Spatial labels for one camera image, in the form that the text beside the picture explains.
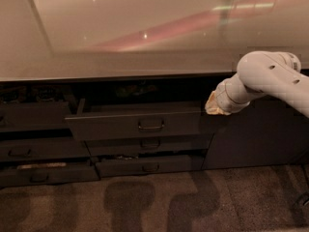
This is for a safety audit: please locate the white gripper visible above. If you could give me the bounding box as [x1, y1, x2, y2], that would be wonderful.
[205, 80, 249, 116]

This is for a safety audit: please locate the dark grey drawer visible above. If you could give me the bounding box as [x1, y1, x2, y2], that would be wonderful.
[96, 155, 204, 177]
[0, 101, 70, 132]
[0, 161, 98, 188]
[0, 137, 89, 161]
[86, 134, 212, 156]
[64, 97, 226, 142]

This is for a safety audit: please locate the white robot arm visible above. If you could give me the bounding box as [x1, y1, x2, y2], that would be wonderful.
[205, 51, 309, 117]

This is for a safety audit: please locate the green snack bag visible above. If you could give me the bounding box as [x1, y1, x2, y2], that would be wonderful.
[115, 85, 157, 98]

